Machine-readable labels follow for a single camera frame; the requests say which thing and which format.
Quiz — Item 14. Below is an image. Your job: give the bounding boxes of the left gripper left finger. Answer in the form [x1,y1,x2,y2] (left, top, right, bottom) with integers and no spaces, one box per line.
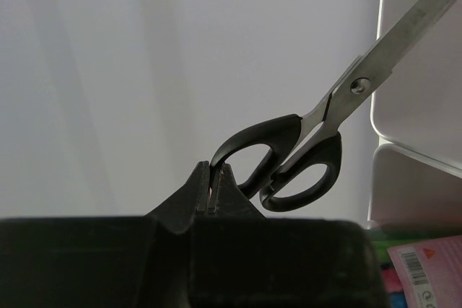
[145,161,210,234]

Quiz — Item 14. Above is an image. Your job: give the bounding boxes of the black handled scissors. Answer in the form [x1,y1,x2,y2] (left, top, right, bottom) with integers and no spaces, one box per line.
[209,0,457,212]

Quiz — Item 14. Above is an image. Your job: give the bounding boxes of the pink correction tape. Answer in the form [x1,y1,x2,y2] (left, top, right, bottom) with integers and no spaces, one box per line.
[388,235,461,308]

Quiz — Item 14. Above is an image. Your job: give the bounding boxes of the right white organizer tray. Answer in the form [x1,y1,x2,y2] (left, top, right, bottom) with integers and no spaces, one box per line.
[369,2,461,225]

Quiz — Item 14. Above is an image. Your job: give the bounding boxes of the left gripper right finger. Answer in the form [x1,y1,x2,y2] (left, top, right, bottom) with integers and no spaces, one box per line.
[207,163,265,219]

